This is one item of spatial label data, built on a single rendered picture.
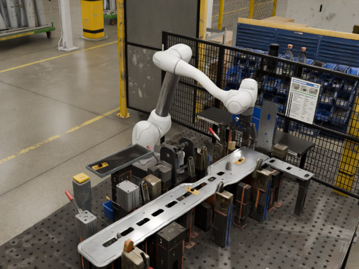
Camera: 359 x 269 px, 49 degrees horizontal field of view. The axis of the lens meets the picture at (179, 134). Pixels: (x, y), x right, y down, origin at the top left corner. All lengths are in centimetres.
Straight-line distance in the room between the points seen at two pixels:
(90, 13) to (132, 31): 478
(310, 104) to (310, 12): 632
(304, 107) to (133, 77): 293
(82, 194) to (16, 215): 184
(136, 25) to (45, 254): 336
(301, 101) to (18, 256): 200
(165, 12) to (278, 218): 291
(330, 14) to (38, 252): 768
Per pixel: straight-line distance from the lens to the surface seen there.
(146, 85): 512
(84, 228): 194
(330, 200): 288
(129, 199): 202
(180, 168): 235
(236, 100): 212
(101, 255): 183
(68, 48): 913
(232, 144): 260
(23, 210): 389
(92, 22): 984
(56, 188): 409
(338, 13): 888
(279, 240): 243
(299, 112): 283
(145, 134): 272
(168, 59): 245
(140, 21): 497
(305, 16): 905
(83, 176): 205
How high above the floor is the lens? 225
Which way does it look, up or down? 27 degrees down
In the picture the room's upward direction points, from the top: 2 degrees clockwise
